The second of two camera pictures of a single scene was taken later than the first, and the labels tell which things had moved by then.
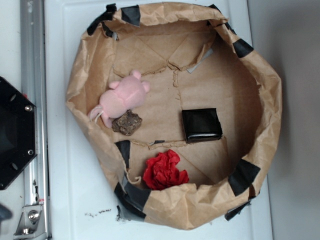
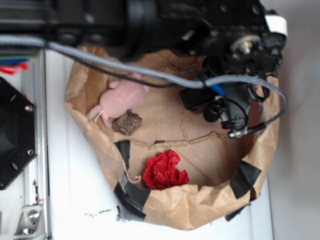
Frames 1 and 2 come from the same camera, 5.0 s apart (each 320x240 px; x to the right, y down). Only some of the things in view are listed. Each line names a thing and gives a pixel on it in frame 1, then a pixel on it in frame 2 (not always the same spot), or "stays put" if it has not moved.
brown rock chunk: (128, 124) stays put
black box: (201, 125) to (195, 99)
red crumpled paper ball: (161, 172) stays put
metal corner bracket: (31, 223) stays put
